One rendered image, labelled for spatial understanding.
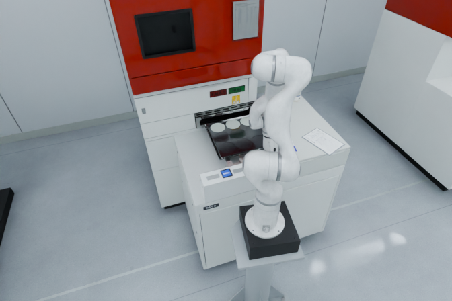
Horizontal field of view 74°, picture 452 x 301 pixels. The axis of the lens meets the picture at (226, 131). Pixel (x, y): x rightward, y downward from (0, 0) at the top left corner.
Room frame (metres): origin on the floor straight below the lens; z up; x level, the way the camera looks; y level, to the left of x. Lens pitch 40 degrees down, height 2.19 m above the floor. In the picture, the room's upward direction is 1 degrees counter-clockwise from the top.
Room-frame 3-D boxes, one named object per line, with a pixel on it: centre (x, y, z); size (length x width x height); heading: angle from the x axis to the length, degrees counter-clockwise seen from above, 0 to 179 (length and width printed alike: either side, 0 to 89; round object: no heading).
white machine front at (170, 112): (1.68, 0.17, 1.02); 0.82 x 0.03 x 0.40; 107
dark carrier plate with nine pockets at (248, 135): (1.52, -0.08, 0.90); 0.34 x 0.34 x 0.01; 17
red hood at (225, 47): (1.98, 0.26, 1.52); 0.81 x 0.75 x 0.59; 107
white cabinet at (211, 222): (1.45, -0.19, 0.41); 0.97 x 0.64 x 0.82; 107
